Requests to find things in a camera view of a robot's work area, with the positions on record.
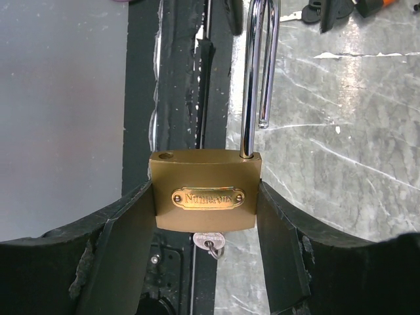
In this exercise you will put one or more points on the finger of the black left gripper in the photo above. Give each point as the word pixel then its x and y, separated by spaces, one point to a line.
pixel 332 10

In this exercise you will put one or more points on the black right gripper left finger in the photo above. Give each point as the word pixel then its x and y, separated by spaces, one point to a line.
pixel 95 265

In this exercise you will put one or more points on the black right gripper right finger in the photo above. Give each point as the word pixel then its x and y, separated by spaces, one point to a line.
pixel 311 267

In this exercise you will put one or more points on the small silver keys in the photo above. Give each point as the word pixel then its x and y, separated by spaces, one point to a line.
pixel 213 243

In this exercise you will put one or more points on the long shackle brass padlock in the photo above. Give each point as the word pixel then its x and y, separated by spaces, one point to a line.
pixel 205 190

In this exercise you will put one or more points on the black head key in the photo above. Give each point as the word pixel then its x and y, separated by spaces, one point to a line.
pixel 311 13

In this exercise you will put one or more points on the orange padlock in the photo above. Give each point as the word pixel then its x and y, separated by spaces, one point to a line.
pixel 367 8

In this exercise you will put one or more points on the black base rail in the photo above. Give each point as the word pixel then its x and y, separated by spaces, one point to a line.
pixel 176 97

